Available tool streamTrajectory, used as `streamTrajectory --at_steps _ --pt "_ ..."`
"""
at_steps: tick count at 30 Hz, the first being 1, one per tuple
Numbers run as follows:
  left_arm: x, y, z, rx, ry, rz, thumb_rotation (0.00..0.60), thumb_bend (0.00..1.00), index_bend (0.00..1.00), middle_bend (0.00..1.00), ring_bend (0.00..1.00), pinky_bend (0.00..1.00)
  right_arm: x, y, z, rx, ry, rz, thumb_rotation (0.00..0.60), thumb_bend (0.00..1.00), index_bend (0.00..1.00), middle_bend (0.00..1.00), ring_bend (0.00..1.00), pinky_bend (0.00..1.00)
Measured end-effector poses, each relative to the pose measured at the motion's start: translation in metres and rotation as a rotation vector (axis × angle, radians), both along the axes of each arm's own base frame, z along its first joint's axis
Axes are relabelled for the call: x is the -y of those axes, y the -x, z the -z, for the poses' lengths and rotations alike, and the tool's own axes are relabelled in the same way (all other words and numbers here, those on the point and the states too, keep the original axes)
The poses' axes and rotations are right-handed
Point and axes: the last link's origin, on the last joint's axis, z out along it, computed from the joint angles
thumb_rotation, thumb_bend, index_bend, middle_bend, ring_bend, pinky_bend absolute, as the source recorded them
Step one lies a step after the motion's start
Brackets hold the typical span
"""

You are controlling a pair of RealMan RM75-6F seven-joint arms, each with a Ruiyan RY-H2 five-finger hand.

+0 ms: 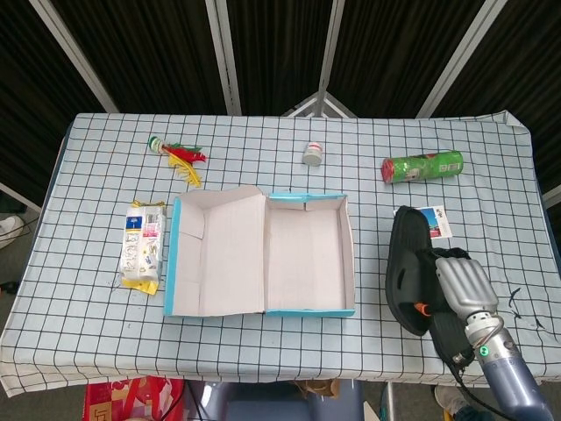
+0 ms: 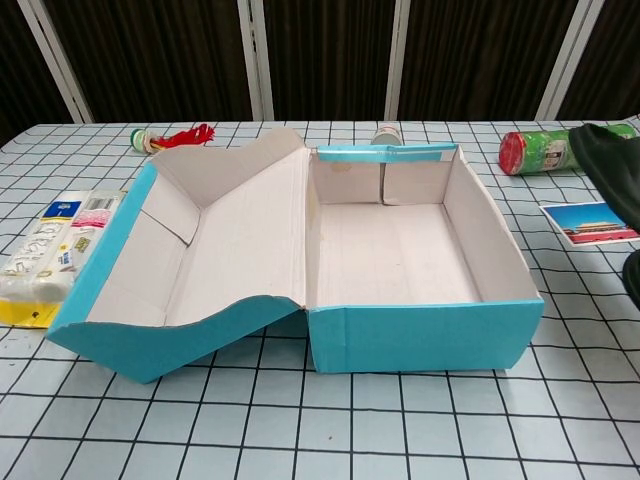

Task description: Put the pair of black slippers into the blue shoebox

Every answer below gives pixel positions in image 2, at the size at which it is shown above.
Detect light blue cardboard shoe box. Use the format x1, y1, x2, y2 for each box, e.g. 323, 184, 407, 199
45, 127, 545, 386

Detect black rubber slipper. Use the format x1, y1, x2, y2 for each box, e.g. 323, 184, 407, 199
568, 122, 640, 234
622, 248, 640, 297

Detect small white green bottle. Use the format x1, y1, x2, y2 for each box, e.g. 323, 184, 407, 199
370, 122, 402, 147

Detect red yellow feather shuttlecock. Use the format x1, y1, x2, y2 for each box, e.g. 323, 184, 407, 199
130, 123, 216, 154

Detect light blue checkered tablecloth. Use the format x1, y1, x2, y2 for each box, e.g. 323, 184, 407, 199
0, 118, 640, 480

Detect green chips can red lid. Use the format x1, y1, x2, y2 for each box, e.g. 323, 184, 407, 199
498, 123, 639, 177

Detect dark folding screen panels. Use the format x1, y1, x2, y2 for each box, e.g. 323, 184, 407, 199
0, 0, 640, 146

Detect postcard with red palace photo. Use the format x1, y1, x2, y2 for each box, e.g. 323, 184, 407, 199
538, 202, 640, 247

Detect white tissue pack yellow base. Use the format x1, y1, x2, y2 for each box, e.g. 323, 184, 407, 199
0, 188, 130, 330

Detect white screen frame post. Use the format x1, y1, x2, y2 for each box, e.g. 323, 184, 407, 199
383, 0, 412, 121
534, 0, 606, 121
17, 0, 94, 124
235, 0, 275, 121

